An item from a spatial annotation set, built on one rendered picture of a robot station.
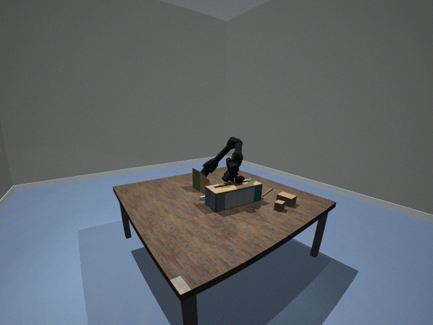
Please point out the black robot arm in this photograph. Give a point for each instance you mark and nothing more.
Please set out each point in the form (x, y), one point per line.
(232, 163)

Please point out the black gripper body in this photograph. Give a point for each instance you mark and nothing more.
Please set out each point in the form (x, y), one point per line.
(238, 179)

